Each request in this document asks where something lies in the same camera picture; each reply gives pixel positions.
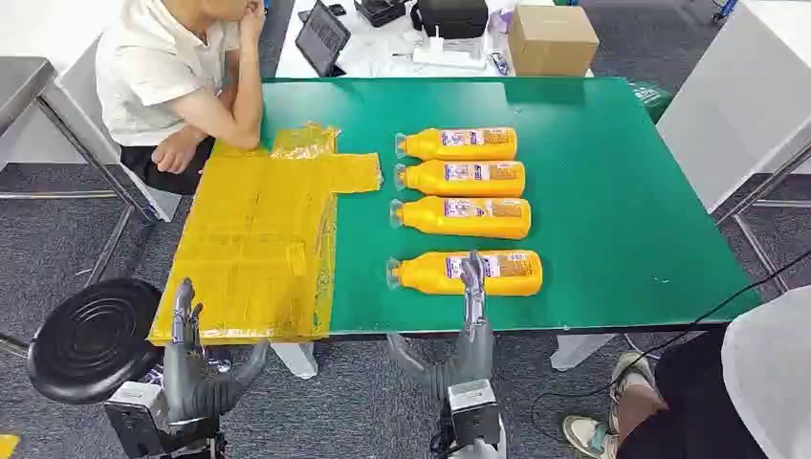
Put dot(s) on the person's right hand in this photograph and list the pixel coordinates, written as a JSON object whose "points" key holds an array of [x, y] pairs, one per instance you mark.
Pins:
{"points": [[177, 152]]}

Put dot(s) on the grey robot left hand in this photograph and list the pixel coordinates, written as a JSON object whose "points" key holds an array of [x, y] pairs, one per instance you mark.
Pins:
{"points": [[187, 380]]}

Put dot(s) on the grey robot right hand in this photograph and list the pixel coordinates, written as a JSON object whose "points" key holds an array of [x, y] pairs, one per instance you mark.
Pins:
{"points": [[475, 358]]}

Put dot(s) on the person's left hand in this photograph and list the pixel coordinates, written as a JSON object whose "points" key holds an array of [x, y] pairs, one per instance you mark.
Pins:
{"points": [[253, 18]]}

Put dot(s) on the orange detergent bottle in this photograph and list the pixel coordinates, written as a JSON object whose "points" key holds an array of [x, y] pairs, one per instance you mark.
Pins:
{"points": [[469, 179], [431, 275], [472, 218], [466, 145]]}

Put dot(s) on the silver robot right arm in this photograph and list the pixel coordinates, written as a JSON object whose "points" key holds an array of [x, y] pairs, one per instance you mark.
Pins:
{"points": [[478, 453]]}

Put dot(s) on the dark tablet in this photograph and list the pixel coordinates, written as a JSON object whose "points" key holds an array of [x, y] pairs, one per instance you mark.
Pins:
{"points": [[322, 35]]}

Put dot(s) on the seated person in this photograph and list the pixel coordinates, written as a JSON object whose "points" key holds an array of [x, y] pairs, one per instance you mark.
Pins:
{"points": [[152, 69]]}

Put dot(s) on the black round stool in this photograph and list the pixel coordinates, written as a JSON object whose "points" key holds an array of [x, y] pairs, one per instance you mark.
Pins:
{"points": [[95, 339]]}

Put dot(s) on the white table leg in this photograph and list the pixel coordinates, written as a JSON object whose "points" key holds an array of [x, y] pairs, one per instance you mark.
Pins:
{"points": [[580, 351], [296, 360]]}

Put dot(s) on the yellow plastic sheet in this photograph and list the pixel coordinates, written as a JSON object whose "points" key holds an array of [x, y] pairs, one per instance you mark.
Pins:
{"points": [[253, 241]]}

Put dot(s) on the black tray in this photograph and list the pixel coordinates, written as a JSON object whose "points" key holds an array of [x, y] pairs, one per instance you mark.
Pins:
{"points": [[379, 11]]}

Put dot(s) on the white desk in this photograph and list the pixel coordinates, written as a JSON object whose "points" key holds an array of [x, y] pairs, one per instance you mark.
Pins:
{"points": [[374, 54]]}

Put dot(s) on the green table mat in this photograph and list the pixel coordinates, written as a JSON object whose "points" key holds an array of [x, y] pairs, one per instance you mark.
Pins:
{"points": [[602, 209]]}

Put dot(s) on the white power strip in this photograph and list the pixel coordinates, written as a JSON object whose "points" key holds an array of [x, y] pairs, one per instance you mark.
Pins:
{"points": [[447, 57]]}

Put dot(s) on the black bag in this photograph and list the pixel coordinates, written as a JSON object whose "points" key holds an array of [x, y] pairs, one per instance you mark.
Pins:
{"points": [[453, 18]]}

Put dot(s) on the person beside table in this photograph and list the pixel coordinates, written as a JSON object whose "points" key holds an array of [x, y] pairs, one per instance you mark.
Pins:
{"points": [[747, 393]]}

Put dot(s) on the cardboard box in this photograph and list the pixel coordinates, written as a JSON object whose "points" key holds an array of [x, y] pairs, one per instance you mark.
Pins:
{"points": [[551, 41]]}

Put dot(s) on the green bin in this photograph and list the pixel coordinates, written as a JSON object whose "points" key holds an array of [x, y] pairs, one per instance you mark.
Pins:
{"points": [[651, 98]]}

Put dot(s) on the white table with steel legs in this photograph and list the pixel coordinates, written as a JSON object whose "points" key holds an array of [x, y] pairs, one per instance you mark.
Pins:
{"points": [[728, 101]]}

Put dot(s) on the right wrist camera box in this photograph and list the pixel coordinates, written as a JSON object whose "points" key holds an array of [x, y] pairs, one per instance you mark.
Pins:
{"points": [[474, 412]]}

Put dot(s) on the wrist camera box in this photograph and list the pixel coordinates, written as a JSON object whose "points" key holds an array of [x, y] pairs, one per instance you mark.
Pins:
{"points": [[136, 415], [474, 412]]}

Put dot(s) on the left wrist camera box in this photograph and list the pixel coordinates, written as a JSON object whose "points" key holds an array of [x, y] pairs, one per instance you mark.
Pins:
{"points": [[136, 415]]}

